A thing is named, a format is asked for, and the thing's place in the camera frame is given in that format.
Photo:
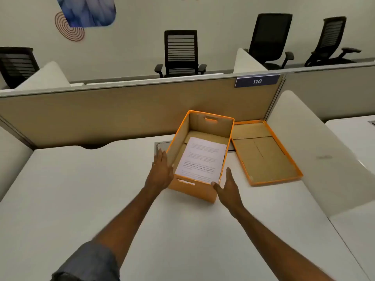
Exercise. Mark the orange cardboard storage box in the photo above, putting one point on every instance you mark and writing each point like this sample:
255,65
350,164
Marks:
194,191

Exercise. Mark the person's left fingers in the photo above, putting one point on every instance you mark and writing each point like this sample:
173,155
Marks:
161,158

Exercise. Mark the black slatted-back office chair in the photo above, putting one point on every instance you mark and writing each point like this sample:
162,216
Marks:
331,40
180,52
16,65

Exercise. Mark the white printed paper sheet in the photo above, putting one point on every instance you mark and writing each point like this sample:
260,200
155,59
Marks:
202,160

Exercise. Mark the person's left hand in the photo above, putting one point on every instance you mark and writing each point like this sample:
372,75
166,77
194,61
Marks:
159,174

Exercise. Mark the red spiral wall decal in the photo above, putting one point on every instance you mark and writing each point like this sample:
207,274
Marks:
69,30

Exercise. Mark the beige desk partition panel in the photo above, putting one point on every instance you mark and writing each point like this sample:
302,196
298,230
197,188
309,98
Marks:
117,114

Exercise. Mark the orange cardboard box lid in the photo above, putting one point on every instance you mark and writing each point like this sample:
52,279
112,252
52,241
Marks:
263,155

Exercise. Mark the grey desk partition panel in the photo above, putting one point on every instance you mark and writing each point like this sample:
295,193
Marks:
331,90

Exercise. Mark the blue feather wall picture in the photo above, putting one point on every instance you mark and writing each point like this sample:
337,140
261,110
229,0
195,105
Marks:
88,10

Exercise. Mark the person's right hand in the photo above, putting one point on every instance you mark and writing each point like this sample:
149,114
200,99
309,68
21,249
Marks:
230,194

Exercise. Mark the black mesh-back office chair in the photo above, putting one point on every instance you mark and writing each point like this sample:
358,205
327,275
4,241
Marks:
271,37

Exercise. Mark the person's right forearm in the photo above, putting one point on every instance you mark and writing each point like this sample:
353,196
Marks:
272,244

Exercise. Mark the person's right thumb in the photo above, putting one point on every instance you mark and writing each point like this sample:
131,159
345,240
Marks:
217,186

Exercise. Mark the large white side divider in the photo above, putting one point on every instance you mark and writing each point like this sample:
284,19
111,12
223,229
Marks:
319,152

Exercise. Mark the person's left forearm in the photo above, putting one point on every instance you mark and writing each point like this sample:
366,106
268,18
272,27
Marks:
129,215

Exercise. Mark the grey shirt sleeve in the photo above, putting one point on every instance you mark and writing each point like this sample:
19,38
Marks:
88,264

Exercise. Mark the blue desk number sign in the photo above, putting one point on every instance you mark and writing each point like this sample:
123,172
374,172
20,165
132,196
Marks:
257,81

